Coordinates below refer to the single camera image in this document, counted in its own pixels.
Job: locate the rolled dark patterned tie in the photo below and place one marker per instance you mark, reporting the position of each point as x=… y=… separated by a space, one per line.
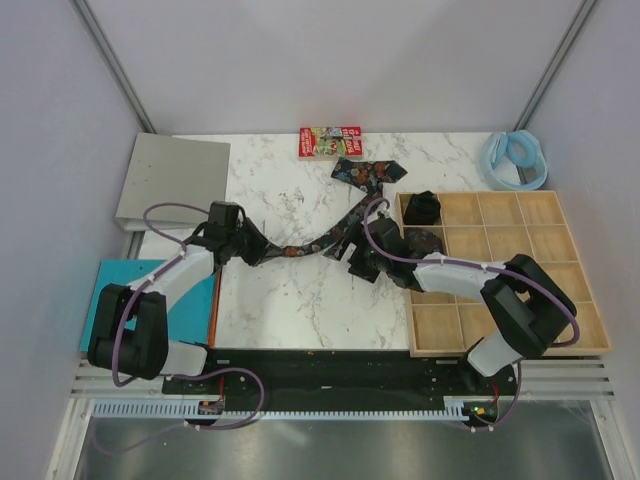
x=423 y=242

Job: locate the wooden compartment tray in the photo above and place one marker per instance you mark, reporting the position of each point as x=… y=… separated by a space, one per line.
x=495 y=226

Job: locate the floral navy necktie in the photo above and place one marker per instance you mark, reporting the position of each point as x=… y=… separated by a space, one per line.
x=318 y=204

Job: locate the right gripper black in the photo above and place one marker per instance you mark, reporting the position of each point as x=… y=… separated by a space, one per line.
x=337 y=251

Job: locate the red illustrated book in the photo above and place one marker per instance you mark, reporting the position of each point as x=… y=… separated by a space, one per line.
x=325 y=142

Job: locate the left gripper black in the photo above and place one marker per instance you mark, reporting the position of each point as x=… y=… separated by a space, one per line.
x=262 y=251

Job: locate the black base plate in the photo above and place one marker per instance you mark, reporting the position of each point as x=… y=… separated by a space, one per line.
x=341 y=380

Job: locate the white slotted cable duct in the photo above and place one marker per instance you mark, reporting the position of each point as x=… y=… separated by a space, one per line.
x=192 y=410

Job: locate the rolled black tie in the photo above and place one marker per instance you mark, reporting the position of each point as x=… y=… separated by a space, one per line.
x=422 y=209

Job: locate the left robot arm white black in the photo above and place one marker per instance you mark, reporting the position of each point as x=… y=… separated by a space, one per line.
x=129 y=334

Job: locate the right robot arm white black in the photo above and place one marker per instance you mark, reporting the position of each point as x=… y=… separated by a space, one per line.
x=529 y=310

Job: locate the grey ring binder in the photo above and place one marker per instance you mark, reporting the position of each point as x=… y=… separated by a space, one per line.
x=168 y=169

